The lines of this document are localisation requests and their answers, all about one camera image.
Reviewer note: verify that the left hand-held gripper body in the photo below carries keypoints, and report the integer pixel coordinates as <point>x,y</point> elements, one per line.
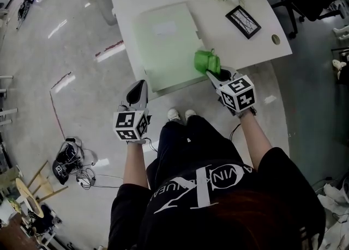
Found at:
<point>128,122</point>

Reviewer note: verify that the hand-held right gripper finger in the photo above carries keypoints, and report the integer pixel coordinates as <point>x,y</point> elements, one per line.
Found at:
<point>235,74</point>
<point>215,80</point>

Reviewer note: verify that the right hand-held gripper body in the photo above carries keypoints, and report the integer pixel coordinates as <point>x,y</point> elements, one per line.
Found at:
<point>237,96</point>

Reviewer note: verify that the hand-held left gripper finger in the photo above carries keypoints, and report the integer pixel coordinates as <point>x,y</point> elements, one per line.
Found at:
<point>128,100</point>
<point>144,100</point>

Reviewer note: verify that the green cloth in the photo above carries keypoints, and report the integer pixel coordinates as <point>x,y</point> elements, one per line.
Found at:
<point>204,61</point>

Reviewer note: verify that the pale green desk mat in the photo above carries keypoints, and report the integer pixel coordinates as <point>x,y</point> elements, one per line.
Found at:
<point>169,52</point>

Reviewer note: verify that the person's right forearm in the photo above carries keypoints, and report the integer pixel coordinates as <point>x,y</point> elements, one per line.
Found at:
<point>255,140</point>

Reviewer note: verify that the person's left forearm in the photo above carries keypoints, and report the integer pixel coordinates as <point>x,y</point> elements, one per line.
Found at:
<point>135,164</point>

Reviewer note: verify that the person's white shoe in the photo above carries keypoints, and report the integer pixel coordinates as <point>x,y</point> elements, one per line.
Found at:
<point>190,113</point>
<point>174,114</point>

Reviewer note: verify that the person's black trousers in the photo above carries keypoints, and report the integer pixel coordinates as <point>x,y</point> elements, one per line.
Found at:
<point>196,148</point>

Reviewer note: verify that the grey office chair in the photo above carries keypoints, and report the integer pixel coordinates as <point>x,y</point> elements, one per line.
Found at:
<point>105,3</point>

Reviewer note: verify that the white plush toy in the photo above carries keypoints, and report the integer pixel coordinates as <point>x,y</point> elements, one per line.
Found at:
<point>338,66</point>

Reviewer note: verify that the person's black printed t-shirt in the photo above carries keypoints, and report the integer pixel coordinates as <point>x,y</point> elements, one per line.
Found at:
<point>207,216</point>

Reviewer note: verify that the round wooden stool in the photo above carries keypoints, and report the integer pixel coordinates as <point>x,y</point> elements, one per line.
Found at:
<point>27,194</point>

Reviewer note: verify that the black picture frame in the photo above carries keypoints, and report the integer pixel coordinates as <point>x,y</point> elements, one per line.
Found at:
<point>243,22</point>

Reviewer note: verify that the white frame stand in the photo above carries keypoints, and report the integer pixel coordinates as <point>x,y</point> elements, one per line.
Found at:
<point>6,112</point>

